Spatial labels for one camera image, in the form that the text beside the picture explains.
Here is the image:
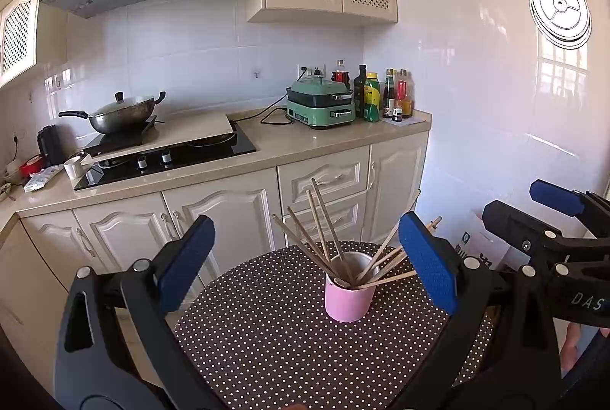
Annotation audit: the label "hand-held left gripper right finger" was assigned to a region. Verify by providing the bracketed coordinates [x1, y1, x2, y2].
[391, 212, 568, 410]

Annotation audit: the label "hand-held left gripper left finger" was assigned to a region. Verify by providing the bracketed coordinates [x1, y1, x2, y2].
[54, 214, 222, 410]

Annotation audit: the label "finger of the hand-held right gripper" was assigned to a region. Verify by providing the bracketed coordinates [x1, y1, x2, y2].
[529, 180, 610, 239]
[481, 199, 610, 273]

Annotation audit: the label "bunch of wooden chopsticks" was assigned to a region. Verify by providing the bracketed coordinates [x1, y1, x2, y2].
[271, 178, 443, 288]

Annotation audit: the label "pink cup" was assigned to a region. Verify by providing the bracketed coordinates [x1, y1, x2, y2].
[325, 252, 377, 323]

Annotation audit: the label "person's right hand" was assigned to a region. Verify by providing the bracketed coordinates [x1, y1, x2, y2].
[559, 322, 586, 373]

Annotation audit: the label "white rice bag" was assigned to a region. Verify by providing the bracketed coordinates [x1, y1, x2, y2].
[453, 210, 520, 270]

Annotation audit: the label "cream base cabinets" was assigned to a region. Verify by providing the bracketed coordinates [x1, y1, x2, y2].
[0, 109, 433, 392]

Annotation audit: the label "black glass cooktop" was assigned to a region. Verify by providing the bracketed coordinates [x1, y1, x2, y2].
[72, 117, 257, 191]

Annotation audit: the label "beige cutting board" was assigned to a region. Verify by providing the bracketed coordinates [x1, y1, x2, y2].
[90, 111, 238, 160]

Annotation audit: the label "white paper sheet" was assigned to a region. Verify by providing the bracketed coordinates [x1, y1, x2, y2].
[381, 112, 426, 125]

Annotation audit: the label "white mug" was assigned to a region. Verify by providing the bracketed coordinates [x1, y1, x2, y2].
[63, 156, 84, 180]

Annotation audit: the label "steel wok with lid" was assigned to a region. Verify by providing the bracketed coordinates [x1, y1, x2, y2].
[58, 90, 167, 135]

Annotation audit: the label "red-orange sauce bottle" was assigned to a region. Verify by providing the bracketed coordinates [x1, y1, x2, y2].
[396, 68, 414, 117]

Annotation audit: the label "white patterned packet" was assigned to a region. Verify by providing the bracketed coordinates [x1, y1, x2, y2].
[23, 164, 65, 193]

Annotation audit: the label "dark soy sauce bottle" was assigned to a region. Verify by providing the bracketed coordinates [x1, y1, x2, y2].
[382, 68, 397, 119]

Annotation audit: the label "yellow-green bottle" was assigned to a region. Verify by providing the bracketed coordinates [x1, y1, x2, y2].
[363, 72, 382, 123]

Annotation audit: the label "black electric kettle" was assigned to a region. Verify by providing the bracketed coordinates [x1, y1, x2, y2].
[37, 124, 67, 167]

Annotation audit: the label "green electric cooker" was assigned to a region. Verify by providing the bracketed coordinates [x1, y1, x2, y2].
[285, 75, 357, 130]

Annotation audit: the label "dark green oil bottle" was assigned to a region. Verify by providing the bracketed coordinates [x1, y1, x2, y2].
[353, 65, 369, 117]

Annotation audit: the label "red round container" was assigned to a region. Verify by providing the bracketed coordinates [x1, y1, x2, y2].
[19, 155, 46, 177]

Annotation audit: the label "round metal steamer plates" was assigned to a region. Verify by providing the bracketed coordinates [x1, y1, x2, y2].
[529, 0, 593, 50]

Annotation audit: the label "black power cable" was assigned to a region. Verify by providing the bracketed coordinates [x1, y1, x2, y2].
[260, 69, 310, 125]

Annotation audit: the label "narrow lattice-door wall cabinet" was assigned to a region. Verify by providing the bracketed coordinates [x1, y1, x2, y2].
[0, 0, 43, 89]

